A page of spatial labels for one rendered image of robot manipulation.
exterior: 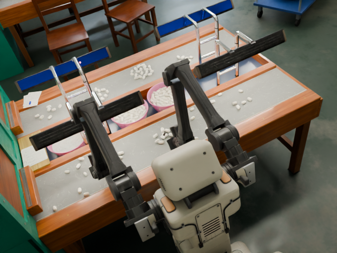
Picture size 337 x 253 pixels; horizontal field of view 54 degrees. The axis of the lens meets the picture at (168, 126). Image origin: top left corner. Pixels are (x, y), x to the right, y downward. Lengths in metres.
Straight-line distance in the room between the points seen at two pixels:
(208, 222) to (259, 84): 1.33
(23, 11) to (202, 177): 3.55
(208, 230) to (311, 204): 1.49
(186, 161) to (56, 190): 1.08
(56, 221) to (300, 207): 1.67
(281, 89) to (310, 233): 1.00
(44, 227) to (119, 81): 1.21
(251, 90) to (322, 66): 1.63
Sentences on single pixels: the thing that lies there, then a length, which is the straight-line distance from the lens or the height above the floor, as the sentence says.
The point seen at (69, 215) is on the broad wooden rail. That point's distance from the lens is 1.86.
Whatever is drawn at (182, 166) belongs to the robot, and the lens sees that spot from 1.10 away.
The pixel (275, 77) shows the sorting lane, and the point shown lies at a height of 0.74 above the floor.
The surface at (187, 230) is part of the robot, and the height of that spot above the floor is 1.16.
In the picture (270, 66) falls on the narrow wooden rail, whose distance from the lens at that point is 2.48.
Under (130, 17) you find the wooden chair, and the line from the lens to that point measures 4.03.
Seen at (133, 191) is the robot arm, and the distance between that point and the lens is 1.21.
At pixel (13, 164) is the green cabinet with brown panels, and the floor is 0.88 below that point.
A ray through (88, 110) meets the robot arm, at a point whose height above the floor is 1.41.
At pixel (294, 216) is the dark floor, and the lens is 2.59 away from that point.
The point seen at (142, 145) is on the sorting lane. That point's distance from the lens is 2.04.
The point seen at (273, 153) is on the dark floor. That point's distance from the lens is 2.89.
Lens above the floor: 2.23
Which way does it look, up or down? 45 degrees down
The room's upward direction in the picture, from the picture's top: 12 degrees counter-clockwise
